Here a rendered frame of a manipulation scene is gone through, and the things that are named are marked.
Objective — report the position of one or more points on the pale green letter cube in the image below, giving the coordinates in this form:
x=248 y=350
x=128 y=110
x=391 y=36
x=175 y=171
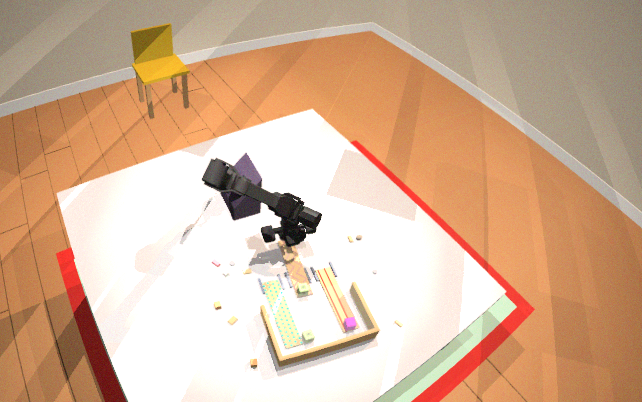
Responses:
x=301 y=288

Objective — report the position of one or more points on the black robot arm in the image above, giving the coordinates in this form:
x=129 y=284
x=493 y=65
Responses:
x=224 y=178

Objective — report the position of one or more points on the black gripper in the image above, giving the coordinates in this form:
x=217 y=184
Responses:
x=268 y=233

